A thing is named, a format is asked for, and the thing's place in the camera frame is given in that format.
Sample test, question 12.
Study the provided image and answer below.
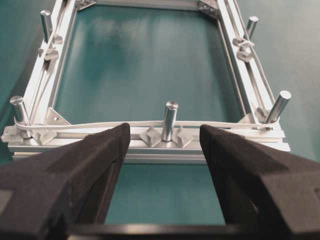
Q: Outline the white cable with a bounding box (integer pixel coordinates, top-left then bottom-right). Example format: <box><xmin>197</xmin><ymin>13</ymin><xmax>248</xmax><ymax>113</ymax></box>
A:
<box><xmin>14</xmin><ymin>0</ymin><xmax>281</xmax><ymax>132</ymax></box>

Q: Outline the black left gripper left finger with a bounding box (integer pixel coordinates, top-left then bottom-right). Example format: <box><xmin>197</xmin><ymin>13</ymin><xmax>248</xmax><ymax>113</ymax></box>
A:
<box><xmin>0</xmin><ymin>123</ymin><xmax>130</xmax><ymax>240</ymax></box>

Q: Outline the silver pin left far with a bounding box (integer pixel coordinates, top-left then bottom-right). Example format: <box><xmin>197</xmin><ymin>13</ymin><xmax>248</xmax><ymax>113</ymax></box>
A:
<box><xmin>40</xmin><ymin>10</ymin><xmax>53</xmax><ymax>43</ymax></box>

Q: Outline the silver pin corner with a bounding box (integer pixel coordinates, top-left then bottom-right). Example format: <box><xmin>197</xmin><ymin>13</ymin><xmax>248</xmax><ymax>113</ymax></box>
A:
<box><xmin>10</xmin><ymin>95</ymin><xmax>31</xmax><ymax>126</ymax></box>
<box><xmin>264</xmin><ymin>90</ymin><xmax>292</xmax><ymax>124</ymax></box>

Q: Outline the silver pin left near corner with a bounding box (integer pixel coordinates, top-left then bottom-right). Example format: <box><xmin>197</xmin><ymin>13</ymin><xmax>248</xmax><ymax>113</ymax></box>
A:
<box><xmin>10</xmin><ymin>95</ymin><xmax>31</xmax><ymax>126</ymax></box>

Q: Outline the silver pin near middle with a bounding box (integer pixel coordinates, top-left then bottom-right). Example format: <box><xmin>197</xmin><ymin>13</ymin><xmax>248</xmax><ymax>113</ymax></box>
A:
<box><xmin>161</xmin><ymin>100</ymin><xmax>179</xmax><ymax>142</ymax></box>

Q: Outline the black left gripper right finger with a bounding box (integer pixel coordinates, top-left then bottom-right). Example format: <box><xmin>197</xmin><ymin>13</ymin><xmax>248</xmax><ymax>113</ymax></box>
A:
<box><xmin>199</xmin><ymin>125</ymin><xmax>320</xmax><ymax>240</ymax></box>

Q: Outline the silver pin right far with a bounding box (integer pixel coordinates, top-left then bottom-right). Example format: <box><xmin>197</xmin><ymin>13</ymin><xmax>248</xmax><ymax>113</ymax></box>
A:
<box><xmin>246</xmin><ymin>16</ymin><xmax>259</xmax><ymax>39</ymax></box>

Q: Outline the aluminium extrusion frame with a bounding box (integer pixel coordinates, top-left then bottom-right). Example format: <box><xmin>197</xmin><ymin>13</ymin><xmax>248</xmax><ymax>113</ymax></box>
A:
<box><xmin>0</xmin><ymin>0</ymin><xmax>290</xmax><ymax>165</ymax></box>

